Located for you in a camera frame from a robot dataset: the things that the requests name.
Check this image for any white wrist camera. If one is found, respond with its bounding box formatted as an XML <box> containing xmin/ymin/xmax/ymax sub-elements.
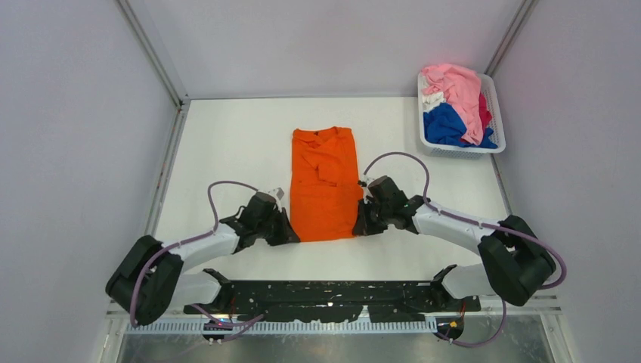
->
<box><xmin>358</xmin><ymin>175</ymin><xmax>374</xmax><ymax>188</ymax></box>
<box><xmin>264</xmin><ymin>188</ymin><xmax>284</xmax><ymax>209</ymax></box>

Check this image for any white plastic laundry basket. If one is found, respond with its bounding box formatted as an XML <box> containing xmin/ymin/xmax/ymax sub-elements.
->
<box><xmin>417</xmin><ymin>73</ymin><xmax>506</xmax><ymax>160</ymax></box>

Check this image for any pink t shirt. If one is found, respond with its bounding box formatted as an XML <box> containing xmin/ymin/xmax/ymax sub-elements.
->
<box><xmin>421</xmin><ymin>64</ymin><xmax>484</xmax><ymax>145</ymax></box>

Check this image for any blue t shirt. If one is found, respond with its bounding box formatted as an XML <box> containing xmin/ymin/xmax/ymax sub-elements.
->
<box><xmin>423</xmin><ymin>103</ymin><xmax>498</xmax><ymax>150</ymax></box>

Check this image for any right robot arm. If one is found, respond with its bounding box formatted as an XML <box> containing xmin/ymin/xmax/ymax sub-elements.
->
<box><xmin>352</xmin><ymin>175</ymin><xmax>557</xmax><ymax>311</ymax></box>

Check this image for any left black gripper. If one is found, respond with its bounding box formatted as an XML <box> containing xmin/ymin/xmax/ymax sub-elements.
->
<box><xmin>256</xmin><ymin>207</ymin><xmax>299</xmax><ymax>247</ymax></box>

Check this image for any orange t shirt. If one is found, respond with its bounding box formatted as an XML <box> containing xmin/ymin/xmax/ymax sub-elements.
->
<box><xmin>290</xmin><ymin>127</ymin><xmax>363</xmax><ymax>242</ymax></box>

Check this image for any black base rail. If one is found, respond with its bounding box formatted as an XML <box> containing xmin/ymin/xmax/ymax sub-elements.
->
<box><xmin>203</xmin><ymin>280</ymin><xmax>481</xmax><ymax>323</ymax></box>

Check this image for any white t shirt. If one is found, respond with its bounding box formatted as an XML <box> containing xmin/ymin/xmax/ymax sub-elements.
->
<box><xmin>421</xmin><ymin>92</ymin><xmax>447</xmax><ymax>113</ymax></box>

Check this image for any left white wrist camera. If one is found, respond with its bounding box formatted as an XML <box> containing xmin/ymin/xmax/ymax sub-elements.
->
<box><xmin>264</xmin><ymin>188</ymin><xmax>284</xmax><ymax>209</ymax></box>

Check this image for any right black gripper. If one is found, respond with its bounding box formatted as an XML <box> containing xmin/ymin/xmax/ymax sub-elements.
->
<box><xmin>354</xmin><ymin>198</ymin><xmax>392</xmax><ymax>237</ymax></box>

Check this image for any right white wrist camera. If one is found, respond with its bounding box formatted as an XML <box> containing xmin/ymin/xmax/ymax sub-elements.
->
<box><xmin>358</xmin><ymin>175</ymin><xmax>374</xmax><ymax>188</ymax></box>

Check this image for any white slotted cable duct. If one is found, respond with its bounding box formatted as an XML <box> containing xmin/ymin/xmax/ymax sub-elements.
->
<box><xmin>125</xmin><ymin>317</ymin><xmax>437</xmax><ymax>335</ymax></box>

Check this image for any crimson t shirt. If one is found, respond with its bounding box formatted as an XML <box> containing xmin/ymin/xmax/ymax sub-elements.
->
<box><xmin>478</xmin><ymin>92</ymin><xmax>493</xmax><ymax>129</ymax></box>

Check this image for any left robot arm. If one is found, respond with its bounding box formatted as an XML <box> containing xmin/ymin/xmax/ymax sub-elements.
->
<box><xmin>105</xmin><ymin>192</ymin><xmax>300</xmax><ymax>327</ymax></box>

